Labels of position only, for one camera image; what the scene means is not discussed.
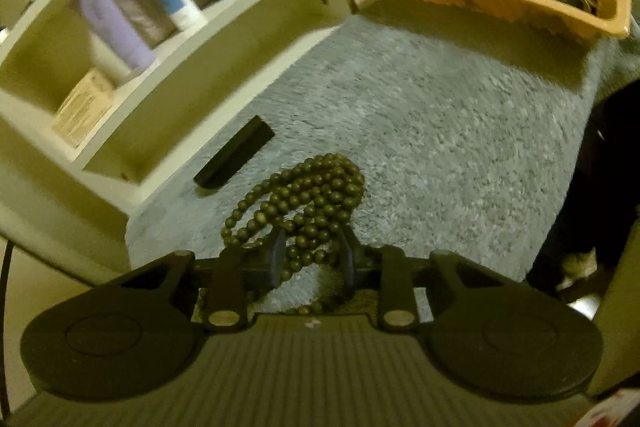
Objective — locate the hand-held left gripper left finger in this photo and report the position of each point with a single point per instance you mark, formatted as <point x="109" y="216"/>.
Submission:
<point x="278" y="253"/>

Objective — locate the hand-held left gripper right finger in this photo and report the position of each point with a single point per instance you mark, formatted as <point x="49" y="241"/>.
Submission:
<point x="348" y="259"/>

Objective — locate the flat black box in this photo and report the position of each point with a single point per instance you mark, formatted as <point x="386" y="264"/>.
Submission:
<point x="235" y="152"/>

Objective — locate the white shelf unit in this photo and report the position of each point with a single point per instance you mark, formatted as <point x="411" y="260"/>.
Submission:
<point x="225" y="52"/>

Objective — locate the brown cardboard box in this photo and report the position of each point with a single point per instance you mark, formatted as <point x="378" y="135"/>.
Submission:
<point x="82" y="107"/>

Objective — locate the person's dark trouser leg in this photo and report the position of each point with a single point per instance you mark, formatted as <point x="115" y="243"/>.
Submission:
<point x="600" y="187"/>

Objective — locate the lilac plastic bottle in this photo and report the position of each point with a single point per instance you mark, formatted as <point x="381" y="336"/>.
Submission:
<point x="112" y="27"/>

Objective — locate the red and white packet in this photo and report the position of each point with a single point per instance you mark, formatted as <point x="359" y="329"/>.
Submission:
<point x="610" y="409"/>

